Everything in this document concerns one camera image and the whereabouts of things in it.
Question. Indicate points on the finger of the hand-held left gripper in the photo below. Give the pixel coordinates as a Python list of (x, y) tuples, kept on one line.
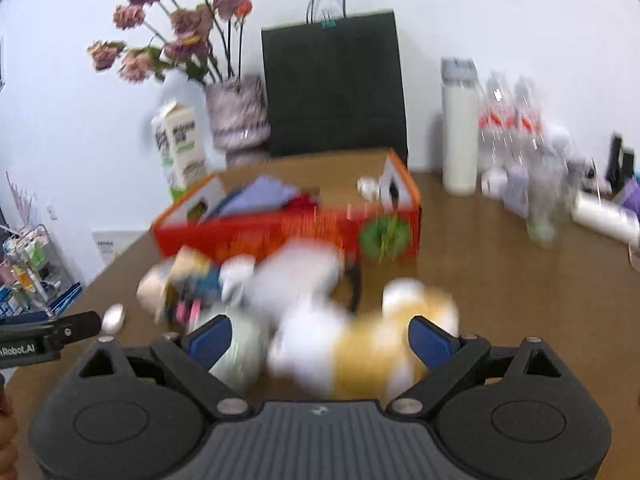
[(80, 325)]

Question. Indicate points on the red soft thing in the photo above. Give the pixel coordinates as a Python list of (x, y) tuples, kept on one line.
[(302, 204)]

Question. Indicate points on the white thermos bottle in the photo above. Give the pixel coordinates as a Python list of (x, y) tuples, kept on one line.
[(459, 135)]

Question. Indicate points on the small white oval object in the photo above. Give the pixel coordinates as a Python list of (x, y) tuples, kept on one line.
[(113, 319)]

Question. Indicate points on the orange cardboard box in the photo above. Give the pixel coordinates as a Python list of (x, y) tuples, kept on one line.
[(300, 232)]

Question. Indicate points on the metal storage rack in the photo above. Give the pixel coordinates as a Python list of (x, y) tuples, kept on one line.
[(30, 270)]

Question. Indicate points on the purple cloth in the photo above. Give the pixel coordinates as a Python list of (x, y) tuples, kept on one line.
[(260, 192)]

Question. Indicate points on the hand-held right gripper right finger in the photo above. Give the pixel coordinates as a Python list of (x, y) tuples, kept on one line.
[(431, 342)]

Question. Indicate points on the small white cap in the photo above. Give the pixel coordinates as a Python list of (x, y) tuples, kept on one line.
[(369, 187)]

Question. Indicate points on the white power strip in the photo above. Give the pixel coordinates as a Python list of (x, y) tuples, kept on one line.
[(602, 216)]

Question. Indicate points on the pink marbled vase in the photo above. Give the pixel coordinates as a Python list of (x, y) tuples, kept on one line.
[(239, 115)]

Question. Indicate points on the white charger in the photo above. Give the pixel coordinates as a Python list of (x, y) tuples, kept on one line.
[(494, 183)]

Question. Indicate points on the black paper bag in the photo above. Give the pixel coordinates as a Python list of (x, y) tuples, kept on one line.
[(330, 90)]

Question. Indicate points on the teal binder clip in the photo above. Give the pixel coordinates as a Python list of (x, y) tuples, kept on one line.
[(328, 22)]

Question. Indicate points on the small doll figure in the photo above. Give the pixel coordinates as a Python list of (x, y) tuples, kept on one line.
[(172, 280)]

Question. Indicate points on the clear water bottle red label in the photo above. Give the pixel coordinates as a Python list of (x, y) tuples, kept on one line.
[(510, 130), (529, 125), (489, 130)]

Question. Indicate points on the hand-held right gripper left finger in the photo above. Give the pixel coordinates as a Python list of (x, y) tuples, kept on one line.
[(212, 340)]

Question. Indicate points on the black stand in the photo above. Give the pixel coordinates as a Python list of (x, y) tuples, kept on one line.
[(619, 160)]

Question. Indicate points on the white green milk carton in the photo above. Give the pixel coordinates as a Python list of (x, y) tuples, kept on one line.
[(184, 145)]

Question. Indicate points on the wooden desktop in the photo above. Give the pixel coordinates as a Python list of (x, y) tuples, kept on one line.
[(500, 280)]

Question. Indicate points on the person's left hand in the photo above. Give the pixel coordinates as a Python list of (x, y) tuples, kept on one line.
[(7, 435)]

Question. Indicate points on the pale green round container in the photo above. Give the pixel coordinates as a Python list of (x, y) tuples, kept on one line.
[(242, 350)]

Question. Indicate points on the lavender alarm clock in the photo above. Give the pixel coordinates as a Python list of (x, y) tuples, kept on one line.
[(516, 191)]

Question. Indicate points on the yellow white plush toy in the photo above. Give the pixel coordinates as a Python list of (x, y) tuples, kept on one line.
[(360, 355)]

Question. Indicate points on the dried pink roses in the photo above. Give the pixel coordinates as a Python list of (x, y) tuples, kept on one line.
[(187, 22)]

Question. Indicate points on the clear drinking glass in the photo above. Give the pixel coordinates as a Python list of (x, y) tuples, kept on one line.
[(547, 200)]

